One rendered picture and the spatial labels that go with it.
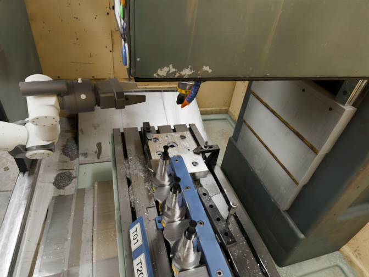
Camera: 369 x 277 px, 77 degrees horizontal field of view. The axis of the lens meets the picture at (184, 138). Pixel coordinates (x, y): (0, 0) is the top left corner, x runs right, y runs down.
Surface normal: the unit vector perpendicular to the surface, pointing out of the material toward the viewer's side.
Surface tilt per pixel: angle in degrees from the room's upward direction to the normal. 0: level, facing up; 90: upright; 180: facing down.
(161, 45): 90
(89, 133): 24
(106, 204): 8
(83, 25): 90
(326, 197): 90
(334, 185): 90
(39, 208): 17
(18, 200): 0
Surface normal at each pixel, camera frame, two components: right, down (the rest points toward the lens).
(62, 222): 0.08, -0.86
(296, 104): -0.95, 0.11
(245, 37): 0.28, 0.61
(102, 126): 0.22, -0.47
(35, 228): 0.39, -0.78
